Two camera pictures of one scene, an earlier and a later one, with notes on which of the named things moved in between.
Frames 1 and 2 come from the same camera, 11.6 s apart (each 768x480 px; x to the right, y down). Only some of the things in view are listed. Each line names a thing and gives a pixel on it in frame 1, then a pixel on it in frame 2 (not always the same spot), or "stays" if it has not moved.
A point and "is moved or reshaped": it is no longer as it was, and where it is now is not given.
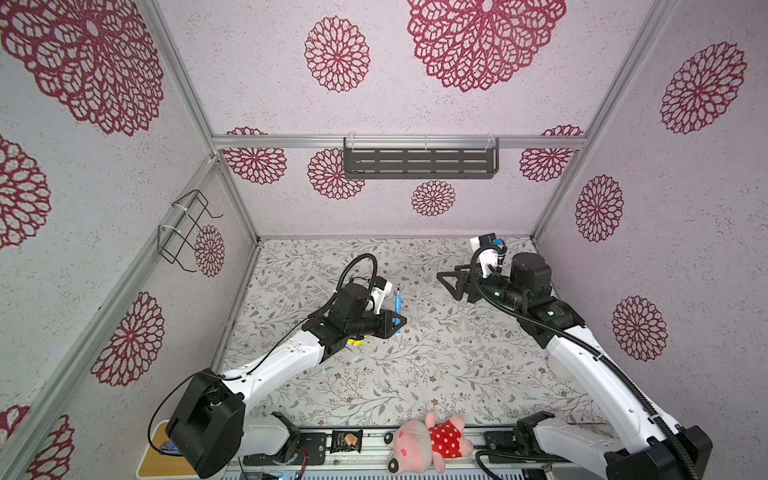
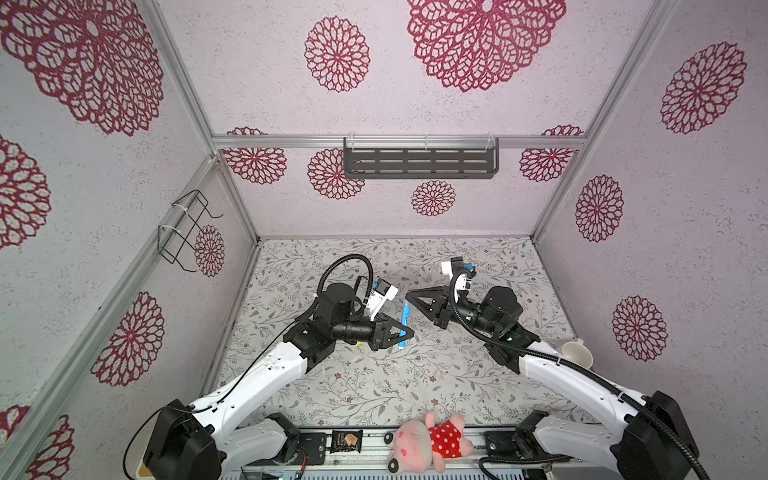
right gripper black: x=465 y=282 → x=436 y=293
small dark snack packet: x=346 y=441 stays
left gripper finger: x=399 y=326 → x=395 y=338
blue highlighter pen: x=397 y=321 is moved or reshaped
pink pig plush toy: x=414 y=446 stays
